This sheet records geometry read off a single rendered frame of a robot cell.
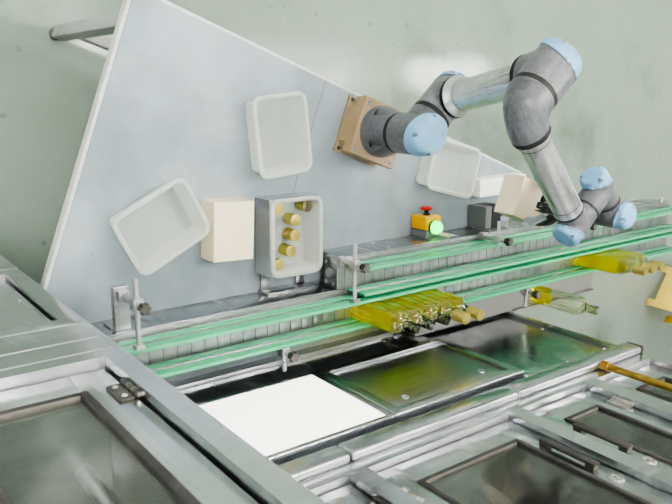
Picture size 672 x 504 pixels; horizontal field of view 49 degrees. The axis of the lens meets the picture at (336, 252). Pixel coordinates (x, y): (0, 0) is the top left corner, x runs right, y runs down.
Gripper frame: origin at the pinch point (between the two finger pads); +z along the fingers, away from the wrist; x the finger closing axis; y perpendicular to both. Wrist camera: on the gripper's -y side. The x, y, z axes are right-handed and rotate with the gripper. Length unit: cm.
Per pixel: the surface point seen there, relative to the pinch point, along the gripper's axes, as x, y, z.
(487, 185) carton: -5.5, -13.0, 29.4
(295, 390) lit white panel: 68, 63, 4
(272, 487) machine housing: 57, 131, -82
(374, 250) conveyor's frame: 27.7, 33.3, 24.0
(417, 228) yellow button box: 16.5, 11.1, 31.8
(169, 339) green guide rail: 63, 95, 16
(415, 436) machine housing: 67, 52, -29
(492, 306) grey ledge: 34.4, -25.6, 22.3
